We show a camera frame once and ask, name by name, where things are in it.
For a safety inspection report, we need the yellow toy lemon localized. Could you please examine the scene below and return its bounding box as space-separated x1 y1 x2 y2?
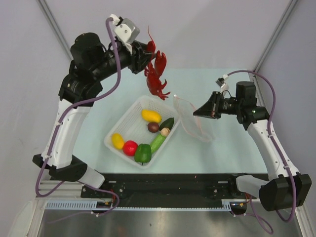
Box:
111 133 124 150

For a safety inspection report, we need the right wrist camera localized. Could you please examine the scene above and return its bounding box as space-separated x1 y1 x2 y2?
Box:
216 75 229 93

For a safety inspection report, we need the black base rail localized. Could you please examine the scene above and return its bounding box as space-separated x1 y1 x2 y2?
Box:
80 173 246 207

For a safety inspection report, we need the white plastic basket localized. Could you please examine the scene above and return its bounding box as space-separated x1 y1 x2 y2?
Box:
104 95 180 169

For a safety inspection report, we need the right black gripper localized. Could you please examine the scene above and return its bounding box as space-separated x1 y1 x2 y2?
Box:
194 91 242 119

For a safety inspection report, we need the clear zip top bag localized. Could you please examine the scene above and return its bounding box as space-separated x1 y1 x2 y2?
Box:
173 94 214 143

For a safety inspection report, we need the yellow toy mango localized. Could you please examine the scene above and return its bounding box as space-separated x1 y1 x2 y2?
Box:
141 109 162 123

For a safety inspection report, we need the aluminium frame post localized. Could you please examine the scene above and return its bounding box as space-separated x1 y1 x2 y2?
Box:
36 0 73 61
252 0 300 72

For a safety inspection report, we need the red toy lobster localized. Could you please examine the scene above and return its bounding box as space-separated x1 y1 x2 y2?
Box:
144 27 170 101

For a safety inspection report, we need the right aluminium frame post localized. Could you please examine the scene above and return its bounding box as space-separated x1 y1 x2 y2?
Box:
252 0 300 72

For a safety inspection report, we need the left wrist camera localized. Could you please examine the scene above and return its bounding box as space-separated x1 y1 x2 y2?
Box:
110 14 140 53

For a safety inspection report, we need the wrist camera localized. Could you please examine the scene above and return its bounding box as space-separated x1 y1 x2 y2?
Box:
216 75 229 93
110 14 140 53

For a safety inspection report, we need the green toy bell pepper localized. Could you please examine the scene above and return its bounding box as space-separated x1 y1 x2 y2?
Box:
134 144 152 163

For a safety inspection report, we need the left aluminium frame post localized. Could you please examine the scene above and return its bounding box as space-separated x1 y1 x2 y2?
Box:
36 0 73 61

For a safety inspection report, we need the red toy apple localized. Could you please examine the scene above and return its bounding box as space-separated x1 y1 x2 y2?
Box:
122 140 138 157

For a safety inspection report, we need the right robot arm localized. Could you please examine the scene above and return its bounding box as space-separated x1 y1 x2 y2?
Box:
193 81 312 211

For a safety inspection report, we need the light green toy cucumber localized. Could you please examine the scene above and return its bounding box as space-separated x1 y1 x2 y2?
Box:
150 134 166 154

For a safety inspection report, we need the white slotted cable duct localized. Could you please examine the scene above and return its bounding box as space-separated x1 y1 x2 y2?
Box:
45 200 232 212

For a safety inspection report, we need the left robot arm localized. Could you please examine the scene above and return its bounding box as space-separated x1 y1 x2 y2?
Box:
33 33 155 198

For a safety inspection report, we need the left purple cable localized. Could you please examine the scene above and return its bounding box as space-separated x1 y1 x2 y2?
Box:
35 18 123 197

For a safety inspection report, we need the beige toy mushroom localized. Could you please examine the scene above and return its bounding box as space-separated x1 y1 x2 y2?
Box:
160 127 170 137

